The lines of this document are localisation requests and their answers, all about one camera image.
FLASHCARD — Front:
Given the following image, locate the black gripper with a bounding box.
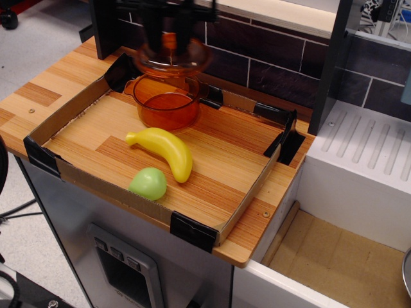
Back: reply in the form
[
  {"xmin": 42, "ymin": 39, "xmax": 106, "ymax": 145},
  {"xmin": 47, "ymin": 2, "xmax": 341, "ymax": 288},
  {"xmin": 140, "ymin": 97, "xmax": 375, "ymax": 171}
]
[{"xmin": 115, "ymin": 0, "xmax": 218, "ymax": 55}]

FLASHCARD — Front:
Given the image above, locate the orange transparent pot lid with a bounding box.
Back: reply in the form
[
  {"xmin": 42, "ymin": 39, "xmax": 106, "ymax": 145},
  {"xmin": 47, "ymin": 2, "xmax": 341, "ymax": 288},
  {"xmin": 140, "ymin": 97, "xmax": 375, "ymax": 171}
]
[{"xmin": 134, "ymin": 33, "xmax": 212, "ymax": 78}]

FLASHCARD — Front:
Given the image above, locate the orange transparent pot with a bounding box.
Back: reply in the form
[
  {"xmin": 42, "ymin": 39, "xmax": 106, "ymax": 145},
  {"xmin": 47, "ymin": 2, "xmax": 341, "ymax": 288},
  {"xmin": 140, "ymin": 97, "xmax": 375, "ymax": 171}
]
[{"xmin": 124, "ymin": 74, "xmax": 209, "ymax": 131}]

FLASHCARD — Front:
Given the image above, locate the yellow plastic banana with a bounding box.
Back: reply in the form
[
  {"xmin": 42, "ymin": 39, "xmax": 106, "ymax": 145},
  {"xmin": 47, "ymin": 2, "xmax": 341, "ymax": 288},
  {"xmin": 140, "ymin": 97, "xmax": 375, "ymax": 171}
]
[{"xmin": 125, "ymin": 128, "xmax": 193, "ymax": 184}]

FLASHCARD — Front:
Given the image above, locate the green plastic pear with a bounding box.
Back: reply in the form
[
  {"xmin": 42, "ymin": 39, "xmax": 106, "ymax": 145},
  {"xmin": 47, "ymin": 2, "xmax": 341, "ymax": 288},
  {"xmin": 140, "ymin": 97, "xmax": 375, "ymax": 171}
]
[{"xmin": 128, "ymin": 167, "xmax": 167, "ymax": 201}]

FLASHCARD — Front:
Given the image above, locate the black chair wheel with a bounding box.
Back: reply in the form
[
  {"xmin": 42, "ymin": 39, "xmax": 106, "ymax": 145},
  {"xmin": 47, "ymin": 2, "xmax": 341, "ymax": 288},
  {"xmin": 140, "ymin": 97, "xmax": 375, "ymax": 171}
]
[{"xmin": 1, "ymin": 8, "xmax": 19, "ymax": 30}]

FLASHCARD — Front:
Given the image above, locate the cardboard fence with black tape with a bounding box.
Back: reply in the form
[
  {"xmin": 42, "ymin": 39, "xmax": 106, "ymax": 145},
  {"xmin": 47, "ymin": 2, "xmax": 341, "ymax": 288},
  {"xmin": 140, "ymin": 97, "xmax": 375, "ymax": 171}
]
[{"xmin": 24, "ymin": 55, "xmax": 313, "ymax": 254}]

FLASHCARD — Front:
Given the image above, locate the silver toy dishwasher front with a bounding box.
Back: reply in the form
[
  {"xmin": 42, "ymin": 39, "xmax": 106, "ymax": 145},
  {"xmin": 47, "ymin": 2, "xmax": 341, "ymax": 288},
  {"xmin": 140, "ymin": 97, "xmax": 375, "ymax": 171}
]
[{"xmin": 17, "ymin": 159, "xmax": 233, "ymax": 307}]

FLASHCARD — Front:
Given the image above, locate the white toy sink unit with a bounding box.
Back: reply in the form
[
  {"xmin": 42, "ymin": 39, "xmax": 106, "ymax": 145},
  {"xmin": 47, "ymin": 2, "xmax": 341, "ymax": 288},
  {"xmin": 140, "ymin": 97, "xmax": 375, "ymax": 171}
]
[{"xmin": 232, "ymin": 102, "xmax": 410, "ymax": 307}]

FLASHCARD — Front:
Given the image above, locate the metal bowl edge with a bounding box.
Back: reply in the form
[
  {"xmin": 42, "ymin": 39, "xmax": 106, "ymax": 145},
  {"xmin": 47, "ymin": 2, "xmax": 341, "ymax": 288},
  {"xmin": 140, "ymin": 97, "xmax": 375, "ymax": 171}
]
[{"xmin": 401, "ymin": 248, "xmax": 411, "ymax": 296}]

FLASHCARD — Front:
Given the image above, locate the dark grey vertical post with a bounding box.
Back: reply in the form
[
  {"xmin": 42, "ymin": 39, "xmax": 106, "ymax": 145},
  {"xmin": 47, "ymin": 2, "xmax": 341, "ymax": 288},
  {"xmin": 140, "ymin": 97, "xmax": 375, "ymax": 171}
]
[{"xmin": 308, "ymin": 1, "xmax": 353, "ymax": 135}]

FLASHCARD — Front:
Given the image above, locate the black cable on floor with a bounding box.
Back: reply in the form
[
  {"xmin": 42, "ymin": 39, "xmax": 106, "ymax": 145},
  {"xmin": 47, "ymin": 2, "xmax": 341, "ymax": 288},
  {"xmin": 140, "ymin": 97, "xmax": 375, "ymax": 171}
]
[{"xmin": 0, "ymin": 198, "xmax": 44, "ymax": 225}]

